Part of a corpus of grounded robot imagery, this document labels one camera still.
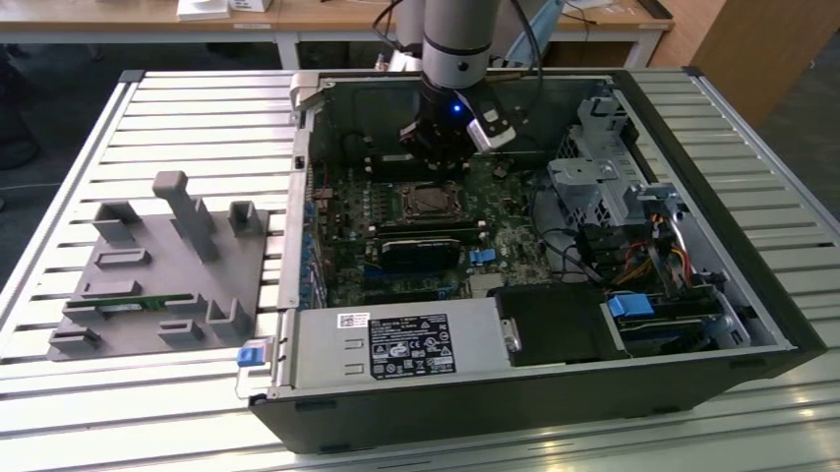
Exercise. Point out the black RAM slot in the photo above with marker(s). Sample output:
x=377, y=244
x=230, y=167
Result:
x=430, y=236
x=426, y=226

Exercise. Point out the green motherboard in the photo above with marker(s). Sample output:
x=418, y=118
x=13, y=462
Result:
x=512, y=236

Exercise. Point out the grey metal drive cage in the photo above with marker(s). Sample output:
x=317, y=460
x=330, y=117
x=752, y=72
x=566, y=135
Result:
x=577, y=187

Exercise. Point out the black graphics card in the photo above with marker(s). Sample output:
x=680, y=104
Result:
x=419, y=255

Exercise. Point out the blue board connector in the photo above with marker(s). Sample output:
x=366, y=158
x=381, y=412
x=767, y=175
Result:
x=481, y=256

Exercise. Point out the pale blue teach pendant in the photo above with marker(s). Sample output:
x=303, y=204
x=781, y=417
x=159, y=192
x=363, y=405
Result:
x=550, y=24

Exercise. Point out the silver chipset heatsink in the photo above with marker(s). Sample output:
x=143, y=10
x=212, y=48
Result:
x=485, y=284

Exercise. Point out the small white printed box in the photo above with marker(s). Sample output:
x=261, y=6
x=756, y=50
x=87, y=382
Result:
x=251, y=5

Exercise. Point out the black plastic shroud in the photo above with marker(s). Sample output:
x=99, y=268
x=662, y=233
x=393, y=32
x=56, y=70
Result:
x=557, y=324

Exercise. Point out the blue disk carrier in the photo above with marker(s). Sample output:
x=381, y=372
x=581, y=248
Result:
x=630, y=307

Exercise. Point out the silver power supply unit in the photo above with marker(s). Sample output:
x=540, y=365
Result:
x=322, y=344

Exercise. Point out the grey parts rack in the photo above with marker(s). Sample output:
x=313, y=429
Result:
x=164, y=275

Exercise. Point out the wooden cabinet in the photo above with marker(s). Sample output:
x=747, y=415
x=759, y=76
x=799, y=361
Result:
x=755, y=49

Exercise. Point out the blue case latch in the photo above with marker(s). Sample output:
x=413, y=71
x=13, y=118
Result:
x=250, y=356

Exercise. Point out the green RAM stick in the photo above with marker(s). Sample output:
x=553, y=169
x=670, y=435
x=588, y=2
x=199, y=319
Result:
x=154, y=301

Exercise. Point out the wooden desk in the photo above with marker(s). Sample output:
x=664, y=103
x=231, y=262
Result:
x=99, y=22

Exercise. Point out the black PC case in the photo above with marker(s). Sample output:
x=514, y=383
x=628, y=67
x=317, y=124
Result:
x=525, y=418

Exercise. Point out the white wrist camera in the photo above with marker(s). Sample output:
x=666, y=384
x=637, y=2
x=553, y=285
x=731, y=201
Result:
x=492, y=132

